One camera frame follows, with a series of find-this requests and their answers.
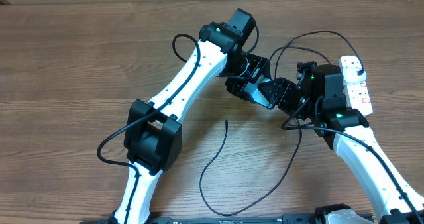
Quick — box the blue Galaxy smartphone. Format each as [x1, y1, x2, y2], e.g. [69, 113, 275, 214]
[244, 78, 274, 110]

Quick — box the black charger cable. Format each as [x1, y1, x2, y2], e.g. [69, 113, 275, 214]
[199, 30, 365, 217]

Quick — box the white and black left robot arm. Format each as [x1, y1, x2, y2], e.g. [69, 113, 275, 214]
[105, 9, 271, 223]

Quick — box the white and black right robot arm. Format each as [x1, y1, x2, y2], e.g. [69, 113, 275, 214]
[258, 62, 423, 223]

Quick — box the white charger plug adapter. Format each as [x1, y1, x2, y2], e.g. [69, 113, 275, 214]
[342, 68, 367, 85]

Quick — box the white power strip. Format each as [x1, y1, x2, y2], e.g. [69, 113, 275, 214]
[338, 56, 373, 117]

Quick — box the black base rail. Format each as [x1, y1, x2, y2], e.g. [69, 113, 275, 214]
[79, 203, 375, 224]

